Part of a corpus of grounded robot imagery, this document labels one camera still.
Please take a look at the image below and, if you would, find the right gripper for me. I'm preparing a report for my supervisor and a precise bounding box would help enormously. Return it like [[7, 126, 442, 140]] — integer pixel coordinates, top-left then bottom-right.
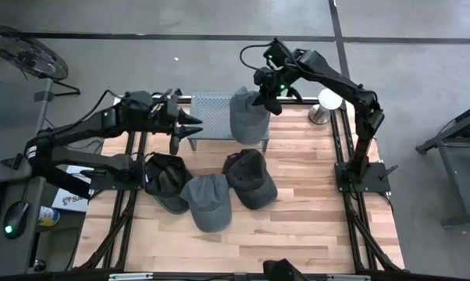
[[252, 66, 299, 116]]

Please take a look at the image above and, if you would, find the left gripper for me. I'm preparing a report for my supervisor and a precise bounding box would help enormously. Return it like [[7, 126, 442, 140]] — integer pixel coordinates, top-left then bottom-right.
[[152, 94, 204, 156]]

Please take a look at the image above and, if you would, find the light gray baseball cap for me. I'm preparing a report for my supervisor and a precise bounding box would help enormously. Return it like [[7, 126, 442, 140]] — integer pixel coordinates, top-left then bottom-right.
[[229, 86, 271, 145]]

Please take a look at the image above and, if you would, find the black baseball cap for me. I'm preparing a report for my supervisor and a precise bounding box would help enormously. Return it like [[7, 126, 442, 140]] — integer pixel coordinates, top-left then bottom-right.
[[143, 151, 195, 215]]

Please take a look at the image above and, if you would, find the dark charcoal baseball cap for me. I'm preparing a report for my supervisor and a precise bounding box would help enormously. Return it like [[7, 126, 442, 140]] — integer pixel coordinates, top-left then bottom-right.
[[222, 148, 279, 211]]

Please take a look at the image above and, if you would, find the blue-gray baseball cap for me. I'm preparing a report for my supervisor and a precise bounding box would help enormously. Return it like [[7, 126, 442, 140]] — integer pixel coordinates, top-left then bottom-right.
[[179, 173, 233, 233]]

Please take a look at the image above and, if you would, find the gray perforated metal shelf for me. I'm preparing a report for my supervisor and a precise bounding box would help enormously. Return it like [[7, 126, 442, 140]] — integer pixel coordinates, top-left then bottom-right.
[[187, 91, 271, 154]]

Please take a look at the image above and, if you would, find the white-topped brass stand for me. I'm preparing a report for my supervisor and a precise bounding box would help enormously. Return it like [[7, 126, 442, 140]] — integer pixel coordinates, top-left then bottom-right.
[[308, 87, 344, 126]]

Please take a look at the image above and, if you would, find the black diagonal bar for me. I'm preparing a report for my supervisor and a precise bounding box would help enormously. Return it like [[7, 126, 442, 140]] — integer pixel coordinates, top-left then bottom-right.
[[43, 173, 91, 201]]

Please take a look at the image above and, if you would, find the white printed box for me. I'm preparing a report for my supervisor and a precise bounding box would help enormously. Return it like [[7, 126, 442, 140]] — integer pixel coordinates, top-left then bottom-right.
[[50, 163, 92, 214]]

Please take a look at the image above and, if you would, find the white and yellow can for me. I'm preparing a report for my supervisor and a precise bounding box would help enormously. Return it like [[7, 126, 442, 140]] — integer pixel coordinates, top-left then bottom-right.
[[37, 205, 61, 228]]

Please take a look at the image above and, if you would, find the unidentified black angular object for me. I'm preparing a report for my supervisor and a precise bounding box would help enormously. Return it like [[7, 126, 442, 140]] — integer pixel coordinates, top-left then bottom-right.
[[262, 258, 310, 281]]

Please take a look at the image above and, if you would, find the black floor fan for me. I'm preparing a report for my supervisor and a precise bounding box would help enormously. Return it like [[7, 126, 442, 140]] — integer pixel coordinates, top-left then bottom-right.
[[0, 25, 82, 98]]

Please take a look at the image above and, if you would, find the gray desk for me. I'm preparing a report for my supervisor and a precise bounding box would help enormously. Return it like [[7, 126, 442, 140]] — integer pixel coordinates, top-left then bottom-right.
[[0, 176, 48, 279], [0, 76, 55, 184]]

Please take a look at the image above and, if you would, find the black computer mouse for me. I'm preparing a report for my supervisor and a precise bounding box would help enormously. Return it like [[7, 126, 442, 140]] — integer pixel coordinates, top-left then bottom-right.
[[2, 200, 30, 240]]

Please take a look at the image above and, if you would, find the dark gray metal cart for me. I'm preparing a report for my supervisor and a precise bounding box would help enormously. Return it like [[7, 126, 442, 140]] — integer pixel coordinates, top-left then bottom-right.
[[415, 99, 470, 228]]

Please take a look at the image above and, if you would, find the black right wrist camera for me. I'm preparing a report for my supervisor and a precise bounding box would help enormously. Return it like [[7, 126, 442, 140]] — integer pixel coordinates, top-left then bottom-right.
[[262, 37, 290, 64]]

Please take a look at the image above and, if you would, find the black aluminium table frame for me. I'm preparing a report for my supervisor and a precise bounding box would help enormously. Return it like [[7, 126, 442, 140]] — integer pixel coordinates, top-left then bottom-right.
[[73, 93, 406, 274]]

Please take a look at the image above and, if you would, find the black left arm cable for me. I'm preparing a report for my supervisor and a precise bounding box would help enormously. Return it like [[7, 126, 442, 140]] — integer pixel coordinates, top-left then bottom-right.
[[73, 89, 126, 128]]

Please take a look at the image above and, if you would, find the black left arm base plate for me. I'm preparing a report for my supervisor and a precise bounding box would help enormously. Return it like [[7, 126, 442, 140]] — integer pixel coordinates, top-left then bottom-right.
[[87, 166, 146, 192]]

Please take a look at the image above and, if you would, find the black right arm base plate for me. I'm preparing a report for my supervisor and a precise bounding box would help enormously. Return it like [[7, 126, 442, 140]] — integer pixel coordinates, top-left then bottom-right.
[[334, 162, 392, 195]]

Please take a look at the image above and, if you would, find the silver bracket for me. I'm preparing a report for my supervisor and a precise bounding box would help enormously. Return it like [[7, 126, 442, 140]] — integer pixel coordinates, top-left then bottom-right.
[[108, 272, 155, 281], [326, 274, 372, 281]]

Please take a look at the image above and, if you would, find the small black desk bracket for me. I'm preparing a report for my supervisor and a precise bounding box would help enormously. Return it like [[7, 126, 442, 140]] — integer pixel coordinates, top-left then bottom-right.
[[0, 152, 25, 171]]

